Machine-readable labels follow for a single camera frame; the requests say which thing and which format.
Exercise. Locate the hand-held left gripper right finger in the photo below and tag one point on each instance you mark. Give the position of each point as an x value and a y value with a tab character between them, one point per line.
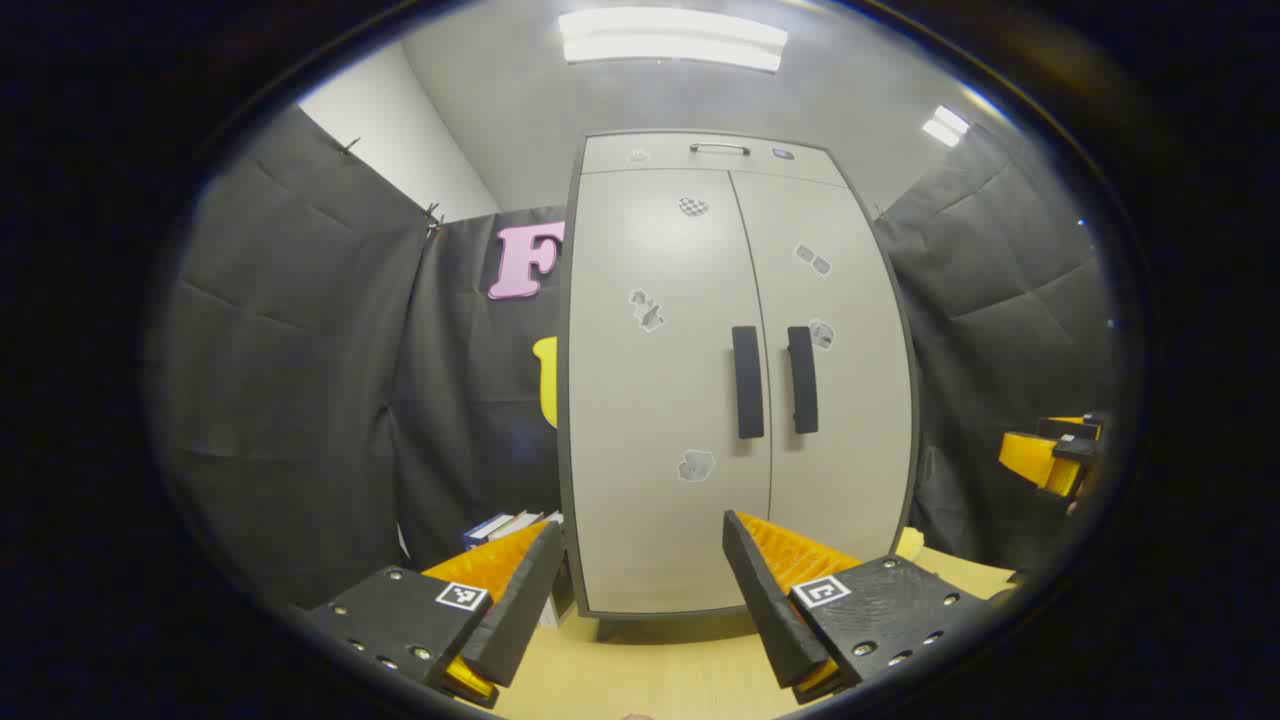
770	610

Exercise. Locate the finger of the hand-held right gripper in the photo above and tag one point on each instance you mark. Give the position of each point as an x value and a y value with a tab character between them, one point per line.
1070	422
1040	465

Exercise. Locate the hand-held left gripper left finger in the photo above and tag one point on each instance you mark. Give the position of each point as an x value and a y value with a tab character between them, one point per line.
520	610

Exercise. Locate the grey shoe cabinet door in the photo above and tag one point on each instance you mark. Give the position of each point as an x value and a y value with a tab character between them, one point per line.
650	400
860	400

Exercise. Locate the grey double-door shoe cabinet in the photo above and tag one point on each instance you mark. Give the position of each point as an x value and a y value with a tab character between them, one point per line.
670	160

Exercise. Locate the beige book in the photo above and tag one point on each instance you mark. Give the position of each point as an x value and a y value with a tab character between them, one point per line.
515	523

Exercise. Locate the blue book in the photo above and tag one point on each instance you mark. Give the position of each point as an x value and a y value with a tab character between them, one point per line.
483	530

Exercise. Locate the small ceiling light panel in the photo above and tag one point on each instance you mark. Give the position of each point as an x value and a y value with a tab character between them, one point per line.
945	125

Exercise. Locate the black backdrop cloth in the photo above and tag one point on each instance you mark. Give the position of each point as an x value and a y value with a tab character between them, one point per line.
300	350

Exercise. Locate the large ceiling light panel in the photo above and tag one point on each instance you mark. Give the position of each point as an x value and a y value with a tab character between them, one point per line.
670	40

